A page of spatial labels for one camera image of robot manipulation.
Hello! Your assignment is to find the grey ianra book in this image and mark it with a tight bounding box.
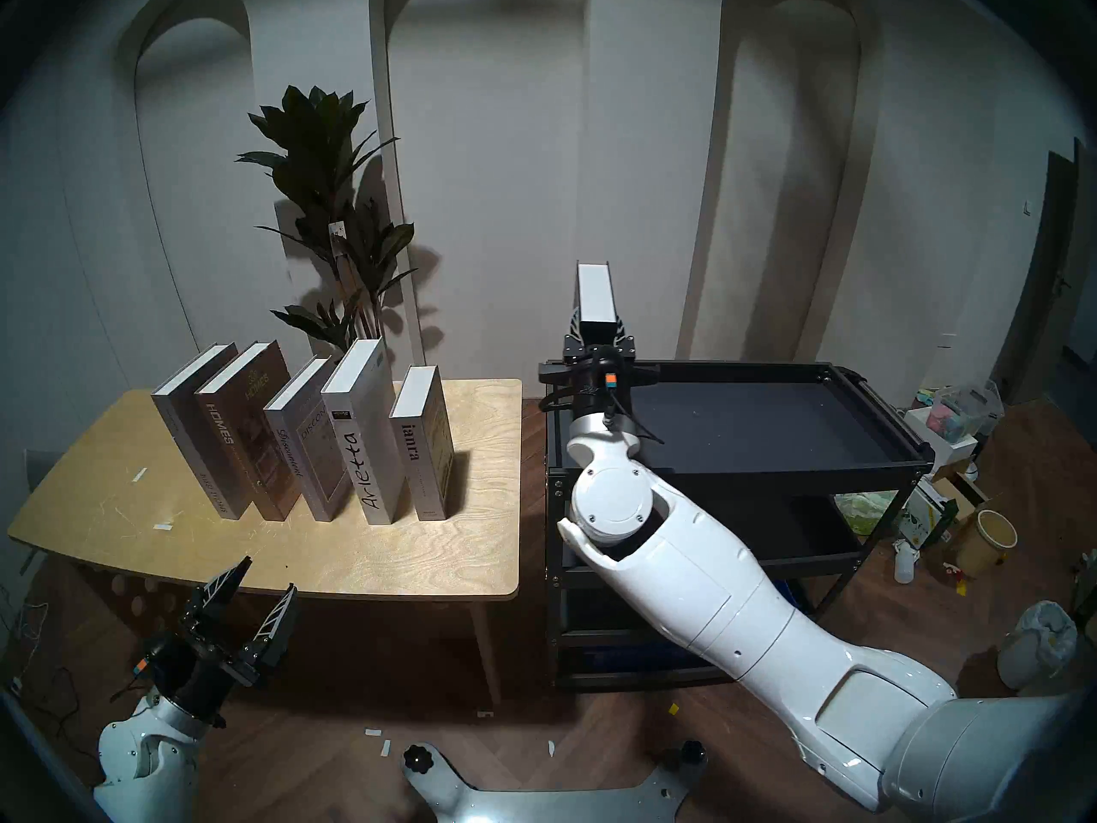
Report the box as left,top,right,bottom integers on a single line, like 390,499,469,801
389,365,456,522

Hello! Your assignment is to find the black floor cable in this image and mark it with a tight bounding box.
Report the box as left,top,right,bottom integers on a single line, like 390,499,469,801
0,603,138,741

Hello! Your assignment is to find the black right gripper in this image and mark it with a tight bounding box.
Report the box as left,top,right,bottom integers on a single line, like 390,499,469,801
537,312,662,421

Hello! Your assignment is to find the light green plastic bag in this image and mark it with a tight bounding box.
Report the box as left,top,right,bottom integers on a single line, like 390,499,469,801
836,491,901,537

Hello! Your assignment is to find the white square box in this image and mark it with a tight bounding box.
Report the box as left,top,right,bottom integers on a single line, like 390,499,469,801
904,405,978,471

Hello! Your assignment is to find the black metal shelf cart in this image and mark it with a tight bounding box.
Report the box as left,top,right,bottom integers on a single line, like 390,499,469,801
545,360,937,692

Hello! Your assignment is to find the white bin with bag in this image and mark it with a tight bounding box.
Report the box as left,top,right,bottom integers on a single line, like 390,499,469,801
997,601,1078,690

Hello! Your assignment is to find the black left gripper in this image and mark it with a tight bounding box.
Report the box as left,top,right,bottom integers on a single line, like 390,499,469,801
133,556,300,730

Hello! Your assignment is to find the brown Homes book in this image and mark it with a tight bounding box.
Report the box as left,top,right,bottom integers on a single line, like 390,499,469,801
194,340,303,522

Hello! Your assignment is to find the green and white carton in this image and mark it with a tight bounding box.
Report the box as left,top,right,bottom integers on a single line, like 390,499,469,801
900,478,959,550

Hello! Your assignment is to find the clear plastic storage box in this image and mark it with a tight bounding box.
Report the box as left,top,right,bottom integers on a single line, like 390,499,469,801
938,382,1005,441

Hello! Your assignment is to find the yellow round bucket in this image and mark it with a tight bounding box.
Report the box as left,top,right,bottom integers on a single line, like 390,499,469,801
954,509,1018,579

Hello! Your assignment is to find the brown cardboard box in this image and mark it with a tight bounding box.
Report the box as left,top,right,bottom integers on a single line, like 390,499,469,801
930,470,988,531

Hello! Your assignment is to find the white Arietta book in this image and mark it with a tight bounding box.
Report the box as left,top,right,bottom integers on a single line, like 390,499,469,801
321,338,411,526

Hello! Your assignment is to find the dark door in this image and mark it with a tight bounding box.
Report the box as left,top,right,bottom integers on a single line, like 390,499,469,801
994,137,1097,406

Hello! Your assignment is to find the tall green potted plant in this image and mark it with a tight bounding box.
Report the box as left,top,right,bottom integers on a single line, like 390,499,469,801
236,85,421,381

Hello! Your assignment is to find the black Century book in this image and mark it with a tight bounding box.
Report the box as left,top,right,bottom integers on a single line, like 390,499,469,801
576,262,620,327

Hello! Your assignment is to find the light wooden table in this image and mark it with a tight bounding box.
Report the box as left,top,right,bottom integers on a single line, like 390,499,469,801
7,378,523,706

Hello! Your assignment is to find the grey Special Issue book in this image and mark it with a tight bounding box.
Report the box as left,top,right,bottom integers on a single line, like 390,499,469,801
151,342,251,521

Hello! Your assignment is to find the grey Discontent book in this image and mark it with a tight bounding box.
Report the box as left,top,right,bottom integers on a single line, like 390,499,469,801
262,356,354,523

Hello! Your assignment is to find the grey metal robot base plate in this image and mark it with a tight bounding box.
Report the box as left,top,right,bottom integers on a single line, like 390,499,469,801
401,742,709,823

